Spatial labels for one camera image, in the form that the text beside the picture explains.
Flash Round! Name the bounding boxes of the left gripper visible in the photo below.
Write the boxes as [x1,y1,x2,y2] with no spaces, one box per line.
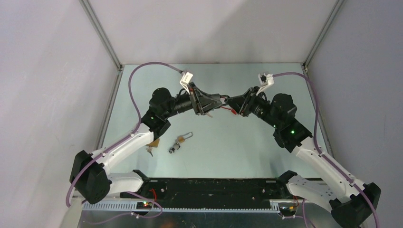
[163,82,221,119]

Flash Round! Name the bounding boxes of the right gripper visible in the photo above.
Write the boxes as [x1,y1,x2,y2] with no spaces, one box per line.
[224,86,280,130]

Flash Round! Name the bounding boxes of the red cable lock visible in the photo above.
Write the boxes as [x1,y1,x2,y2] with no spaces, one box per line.
[221,106,237,115]

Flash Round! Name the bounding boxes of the black Kaijing padlock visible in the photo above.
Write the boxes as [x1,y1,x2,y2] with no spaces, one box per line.
[220,95,230,106]

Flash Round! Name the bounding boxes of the small brass padlock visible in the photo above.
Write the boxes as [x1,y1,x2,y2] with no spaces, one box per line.
[177,132,193,143]

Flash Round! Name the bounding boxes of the small padlock keys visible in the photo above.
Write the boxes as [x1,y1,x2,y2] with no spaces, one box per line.
[168,142,181,154]

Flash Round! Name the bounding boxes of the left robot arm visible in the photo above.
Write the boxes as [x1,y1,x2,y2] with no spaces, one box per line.
[69,83,229,204]

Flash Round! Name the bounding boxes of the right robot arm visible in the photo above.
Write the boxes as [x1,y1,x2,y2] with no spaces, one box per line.
[225,87,381,228]

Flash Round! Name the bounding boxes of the large brass padlock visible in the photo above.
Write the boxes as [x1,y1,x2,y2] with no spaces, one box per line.
[146,138,160,148]

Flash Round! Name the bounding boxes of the large padlock keys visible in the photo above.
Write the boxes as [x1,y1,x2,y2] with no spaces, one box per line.
[146,147,153,157]

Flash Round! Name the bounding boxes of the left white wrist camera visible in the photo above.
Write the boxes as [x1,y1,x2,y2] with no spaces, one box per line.
[179,70,193,94]

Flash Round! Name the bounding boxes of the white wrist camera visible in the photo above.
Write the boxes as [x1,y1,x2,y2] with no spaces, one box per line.
[256,72,274,95]
[179,70,193,94]

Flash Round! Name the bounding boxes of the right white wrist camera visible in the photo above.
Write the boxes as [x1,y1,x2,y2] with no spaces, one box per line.
[256,72,274,95]

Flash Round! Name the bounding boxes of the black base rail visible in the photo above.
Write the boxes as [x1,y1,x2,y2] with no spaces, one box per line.
[133,170,296,210]

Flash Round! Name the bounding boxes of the aluminium frame post right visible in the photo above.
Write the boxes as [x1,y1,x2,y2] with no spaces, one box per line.
[302,0,345,69]

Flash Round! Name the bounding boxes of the aluminium frame post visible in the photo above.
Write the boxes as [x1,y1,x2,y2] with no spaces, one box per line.
[302,0,345,69]
[79,0,122,70]

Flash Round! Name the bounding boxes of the aluminium frame post left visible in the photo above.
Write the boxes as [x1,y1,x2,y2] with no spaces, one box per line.
[79,0,122,70]

